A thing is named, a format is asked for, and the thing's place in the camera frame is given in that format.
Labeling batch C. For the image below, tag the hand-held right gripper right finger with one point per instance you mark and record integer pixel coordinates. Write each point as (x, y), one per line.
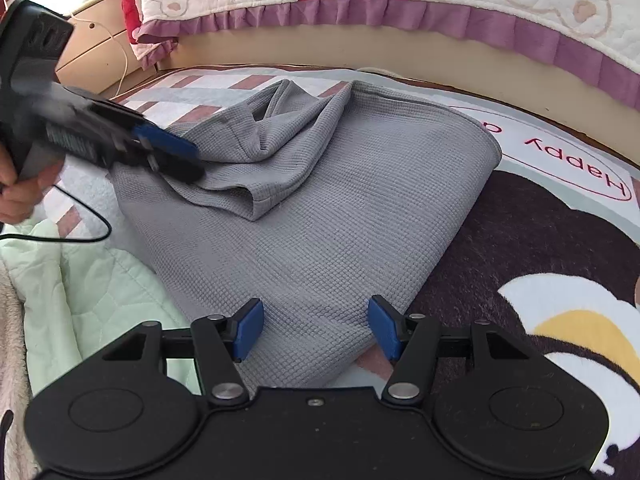
(382, 329)

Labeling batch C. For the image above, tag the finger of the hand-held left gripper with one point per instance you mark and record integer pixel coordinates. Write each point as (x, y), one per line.
(170, 152)

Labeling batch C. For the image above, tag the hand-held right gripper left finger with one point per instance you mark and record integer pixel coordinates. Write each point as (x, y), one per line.
(250, 329)

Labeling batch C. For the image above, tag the grey waffle-knit t-shirt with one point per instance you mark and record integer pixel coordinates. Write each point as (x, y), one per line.
(310, 240)

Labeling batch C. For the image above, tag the person's left hand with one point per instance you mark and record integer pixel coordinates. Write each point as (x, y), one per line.
(20, 195)

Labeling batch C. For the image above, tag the beige wooden nightstand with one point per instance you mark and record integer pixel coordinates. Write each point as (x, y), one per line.
(100, 50)

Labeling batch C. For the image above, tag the light green quilt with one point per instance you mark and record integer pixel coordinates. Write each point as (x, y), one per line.
(100, 300)

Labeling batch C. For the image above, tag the striped printed bed blanket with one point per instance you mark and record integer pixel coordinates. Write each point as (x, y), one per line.
(540, 260)

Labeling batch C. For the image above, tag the pink fluffy blanket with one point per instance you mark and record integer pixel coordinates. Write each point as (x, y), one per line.
(12, 360)

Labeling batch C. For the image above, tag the beige padded headboard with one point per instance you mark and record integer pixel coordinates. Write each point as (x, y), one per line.
(400, 50)

